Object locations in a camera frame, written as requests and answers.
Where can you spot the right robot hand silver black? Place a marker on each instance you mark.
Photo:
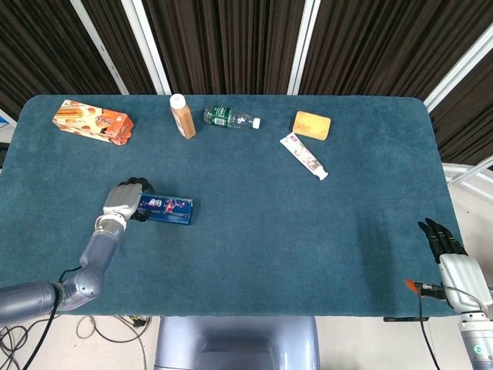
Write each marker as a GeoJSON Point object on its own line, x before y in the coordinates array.
{"type": "Point", "coordinates": [464, 281]}

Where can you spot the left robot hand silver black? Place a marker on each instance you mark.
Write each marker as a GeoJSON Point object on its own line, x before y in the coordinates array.
{"type": "Point", "coordinates": [121, 200]}

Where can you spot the blue pencil case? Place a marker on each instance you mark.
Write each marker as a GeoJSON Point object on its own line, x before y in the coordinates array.
{"type": "Point", "coordinates": [169, 210]}

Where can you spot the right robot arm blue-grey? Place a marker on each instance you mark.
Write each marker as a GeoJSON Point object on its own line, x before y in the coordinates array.
{"type": "Point", "coordinates": [479, 343]}

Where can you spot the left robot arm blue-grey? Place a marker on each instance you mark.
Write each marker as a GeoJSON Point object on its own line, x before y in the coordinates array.
{"type": "Point", "coordinates": [90, 258]}

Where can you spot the orange biscuit box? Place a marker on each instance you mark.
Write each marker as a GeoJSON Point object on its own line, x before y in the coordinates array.
{"type": "Point", "coordinates": [92, 121]}

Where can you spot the brown juice bottle white cap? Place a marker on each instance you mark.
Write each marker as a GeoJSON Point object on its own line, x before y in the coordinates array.
{"type": "Point", "coordinates": [183, 117]}

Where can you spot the clear water bottle green label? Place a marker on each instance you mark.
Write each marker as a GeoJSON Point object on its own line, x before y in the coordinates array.
{"type": "Point", "coordinates": [227, 116]}

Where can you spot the white blue board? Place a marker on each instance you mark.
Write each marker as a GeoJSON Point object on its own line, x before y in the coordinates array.
{"type": "Point", "coordinates": [5, 125]}

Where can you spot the teal table cloth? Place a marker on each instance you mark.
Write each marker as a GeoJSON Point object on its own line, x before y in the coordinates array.
{"type": "Point", "coordinates": [269, 231]}

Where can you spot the blue-grey robot torso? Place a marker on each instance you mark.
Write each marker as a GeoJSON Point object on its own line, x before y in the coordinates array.
{"type": "Point", "coordinates": [237, 343]}

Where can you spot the white toothpaste tube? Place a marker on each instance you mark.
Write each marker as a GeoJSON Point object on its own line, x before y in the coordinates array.
{"type": "Point", "coordinates": [304, 156]}

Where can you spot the dark brown pleated curtain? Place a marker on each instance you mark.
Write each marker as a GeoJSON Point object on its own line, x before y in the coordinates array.
{"type": "Point", "coordinates": [231, 42]}

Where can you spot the yellow sponge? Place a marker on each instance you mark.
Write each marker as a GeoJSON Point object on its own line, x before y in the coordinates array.
{"type": "Point", "coordinates": [311, 125]}

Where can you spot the white low frame bars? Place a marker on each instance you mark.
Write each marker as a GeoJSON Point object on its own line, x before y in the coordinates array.
{"type": "Point", "coordinates": [468, 179]}

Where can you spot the thin white frame post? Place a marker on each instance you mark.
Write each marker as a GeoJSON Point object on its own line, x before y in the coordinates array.
{"type": "Point", "coordinates": [99, 48]}

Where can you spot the wide white frame post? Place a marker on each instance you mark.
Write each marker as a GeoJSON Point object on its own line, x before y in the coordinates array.
{"type": "Point", "coordinates": [148, 48]}

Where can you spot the white slanted frame post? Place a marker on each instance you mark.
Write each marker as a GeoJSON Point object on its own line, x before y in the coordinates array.
{"type": "Point", "coordinates": [460, 69]}

